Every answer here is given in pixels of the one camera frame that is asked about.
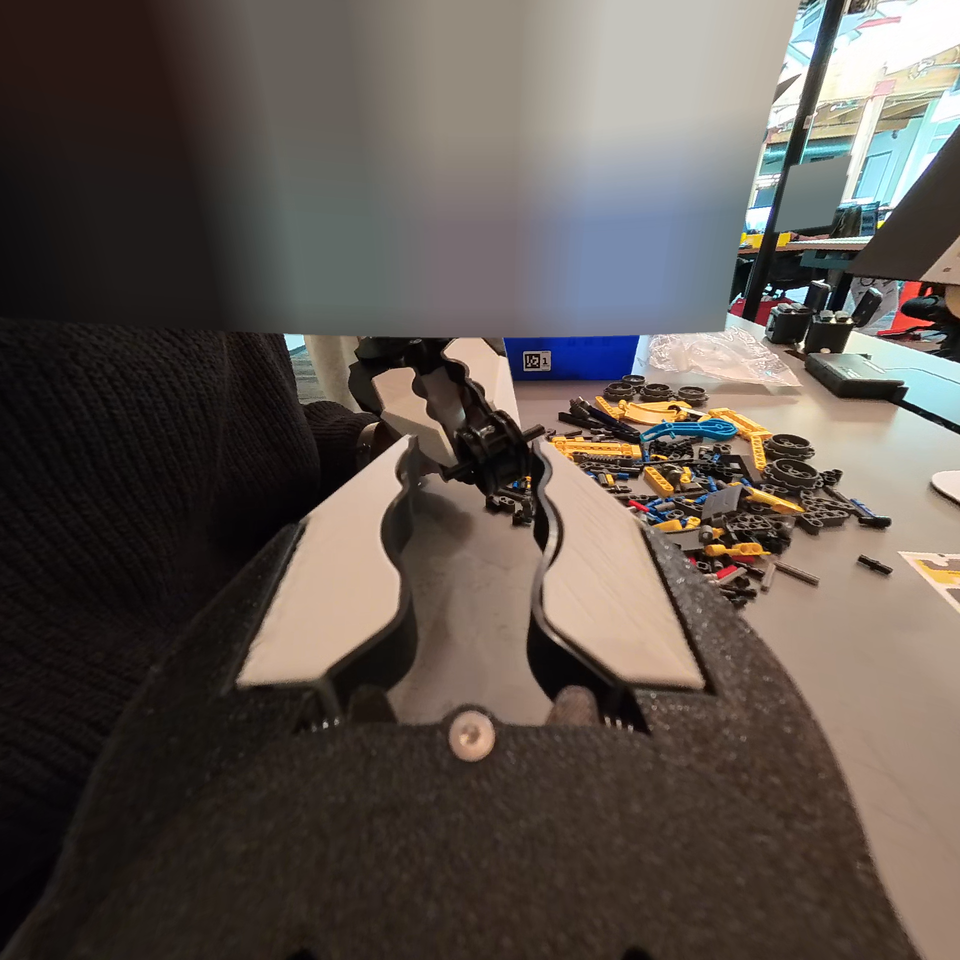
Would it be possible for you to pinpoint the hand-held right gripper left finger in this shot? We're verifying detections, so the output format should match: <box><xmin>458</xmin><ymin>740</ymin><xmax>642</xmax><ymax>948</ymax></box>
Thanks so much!
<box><xmin>234</xmin><ymin>433</ymin><xmax>421</xmax><ymax>720</ymax></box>

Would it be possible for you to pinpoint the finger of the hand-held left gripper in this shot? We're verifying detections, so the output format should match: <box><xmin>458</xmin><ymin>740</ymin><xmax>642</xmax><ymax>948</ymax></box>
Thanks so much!
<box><xmin>441</xmin><ymin>336</ymin><xmax>524</xmax><ymax>436</ymax></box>
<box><xmin>371</xmin><ymin>366</ymin><xmax>460</xmax><ymax>475</ymax></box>

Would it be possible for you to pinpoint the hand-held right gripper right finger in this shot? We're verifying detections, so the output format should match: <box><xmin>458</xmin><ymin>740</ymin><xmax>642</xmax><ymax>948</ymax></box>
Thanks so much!
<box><xmin>526</xmin><ymin>438</ymin><xmax>708</xmax><ymax>720</ymax></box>

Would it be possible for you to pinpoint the black toy wheel rim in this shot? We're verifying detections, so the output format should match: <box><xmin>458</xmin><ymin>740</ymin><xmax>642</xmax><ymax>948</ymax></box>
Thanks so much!
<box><xmin>453</xmin><ymin>416</ymin><xmax>530</xmax><ymax>489</ymax></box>

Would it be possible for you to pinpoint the pile of toy building parts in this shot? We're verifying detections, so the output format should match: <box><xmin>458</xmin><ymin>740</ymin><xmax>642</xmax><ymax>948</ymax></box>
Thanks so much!
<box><xmin>483</xmin><ymin>396</ymin><xmax>894</xmax><ymax>609</ymax></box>

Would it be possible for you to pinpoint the person's left forearm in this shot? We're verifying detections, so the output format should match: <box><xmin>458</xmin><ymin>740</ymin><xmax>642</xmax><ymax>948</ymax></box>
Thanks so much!
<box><xmin>300</xmin><ymin>399</ymin><xmax>380</xmax><ymax>489</ymax></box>

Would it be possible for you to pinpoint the beige coat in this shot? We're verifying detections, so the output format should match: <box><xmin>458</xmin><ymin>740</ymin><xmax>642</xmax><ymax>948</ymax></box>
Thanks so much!
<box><xmin>302</xmin><ymin>334</ymin><xmax>360</xmax><ymax>410</ymax></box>

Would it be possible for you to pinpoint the blue plastic bin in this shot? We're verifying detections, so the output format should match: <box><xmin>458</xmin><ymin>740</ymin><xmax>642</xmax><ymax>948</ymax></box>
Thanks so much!
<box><xmin>502</xmin><ymin>335</ymin><xmax>640</xmax><ymax>384</ymax></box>

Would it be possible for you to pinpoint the blue plastic separator tool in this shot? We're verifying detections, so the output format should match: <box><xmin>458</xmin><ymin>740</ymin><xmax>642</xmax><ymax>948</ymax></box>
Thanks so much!
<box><xmin>639</xmin><ymin>418</ymin><xmax>740</xmax><ymax>445</ymax></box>

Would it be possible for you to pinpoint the clear plastic bag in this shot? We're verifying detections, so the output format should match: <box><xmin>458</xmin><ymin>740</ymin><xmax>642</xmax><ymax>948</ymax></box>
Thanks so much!
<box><xmin>646</xmin><ymin>330</ymin><xmax>802</xmax><ymax>391</ymax></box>

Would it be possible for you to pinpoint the black battery charger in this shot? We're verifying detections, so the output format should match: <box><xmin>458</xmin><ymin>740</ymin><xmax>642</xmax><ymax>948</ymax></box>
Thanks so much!
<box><xmin>765</xmin><ymin>302</ymin><xmax>813</xmax><ymax>346</ymax></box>
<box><xmin>804</xmin><ymin>281</ymin><xmax>858</xmax><ymax>355</ymax></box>

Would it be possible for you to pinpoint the orange instruction sheet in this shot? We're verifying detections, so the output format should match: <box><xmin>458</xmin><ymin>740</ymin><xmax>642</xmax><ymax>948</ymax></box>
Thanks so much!
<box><xmin>897</xmin><ymin>549</ymin><xmax>960</xmax><ymax>601</ymax></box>

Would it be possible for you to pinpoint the black flat box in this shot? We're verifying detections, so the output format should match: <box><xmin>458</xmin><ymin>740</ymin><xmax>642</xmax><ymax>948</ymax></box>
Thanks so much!
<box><xmin>804</xmin><ymin>351</ymin><xmax>909</xmax><ymax>399</ymax></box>

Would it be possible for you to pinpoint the black metal pole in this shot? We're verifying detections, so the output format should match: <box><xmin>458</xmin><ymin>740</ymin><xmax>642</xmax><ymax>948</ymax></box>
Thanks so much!
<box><xmin>729</xmin><ymin>0</ymin><xmax>850</xmax><ymax>320</ymax></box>

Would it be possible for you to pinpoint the black computer monitor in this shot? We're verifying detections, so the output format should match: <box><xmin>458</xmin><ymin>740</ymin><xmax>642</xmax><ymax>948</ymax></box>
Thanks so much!
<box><xmin>849</xmin><ymin>127</ymin><xmax>960</xmax><ymax>288</ymax></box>

